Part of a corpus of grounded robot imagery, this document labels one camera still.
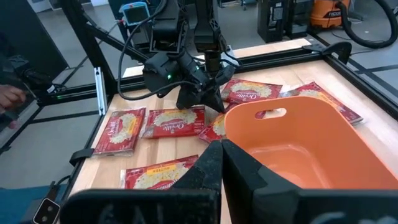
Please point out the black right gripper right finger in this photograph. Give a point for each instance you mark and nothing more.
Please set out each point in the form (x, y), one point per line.
(245, 180)

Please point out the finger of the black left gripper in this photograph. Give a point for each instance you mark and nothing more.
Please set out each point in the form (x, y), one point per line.
(186, 98)
(216, 101)

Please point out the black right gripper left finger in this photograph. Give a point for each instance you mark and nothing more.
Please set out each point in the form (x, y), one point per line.
(202, 174)

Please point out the red Orville popcorn bag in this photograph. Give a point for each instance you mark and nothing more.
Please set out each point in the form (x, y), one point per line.
(119, 132)
(214, 129)
(174, 123)
(155, 175)
(252, 91)
(326, 99)

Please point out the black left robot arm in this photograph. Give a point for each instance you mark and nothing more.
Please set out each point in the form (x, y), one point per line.
(168, 34)

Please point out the orange plastic basket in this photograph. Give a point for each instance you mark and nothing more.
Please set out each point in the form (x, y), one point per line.
(311, 140)

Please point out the black equipment cabinet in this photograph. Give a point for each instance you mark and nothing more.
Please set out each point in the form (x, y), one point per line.
(297, 25)
(270, 21)

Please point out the blue framed small display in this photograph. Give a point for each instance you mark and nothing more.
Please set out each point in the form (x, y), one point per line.
(135, 13)

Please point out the orange shop vacuum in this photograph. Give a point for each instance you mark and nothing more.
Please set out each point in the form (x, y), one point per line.
(326, 15)

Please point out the person's hand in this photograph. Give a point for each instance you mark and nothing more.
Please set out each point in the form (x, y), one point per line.
(11, 96)

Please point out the blue chair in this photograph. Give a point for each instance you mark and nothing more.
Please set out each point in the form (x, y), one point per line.
(15, 205)

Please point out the black aluminium table frame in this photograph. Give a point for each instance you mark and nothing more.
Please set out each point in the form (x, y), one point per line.
(280, 61)

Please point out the silver aluminium bracket bar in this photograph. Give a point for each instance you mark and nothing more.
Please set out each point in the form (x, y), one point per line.
(100, 90)

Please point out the black frame clip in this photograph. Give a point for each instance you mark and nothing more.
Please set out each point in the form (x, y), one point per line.
(81, 155)

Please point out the black corner bracket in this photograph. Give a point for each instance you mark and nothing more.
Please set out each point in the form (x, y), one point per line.
(329, 49)

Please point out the small silver-edged camera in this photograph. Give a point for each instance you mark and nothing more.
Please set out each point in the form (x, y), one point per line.
(46, 213)

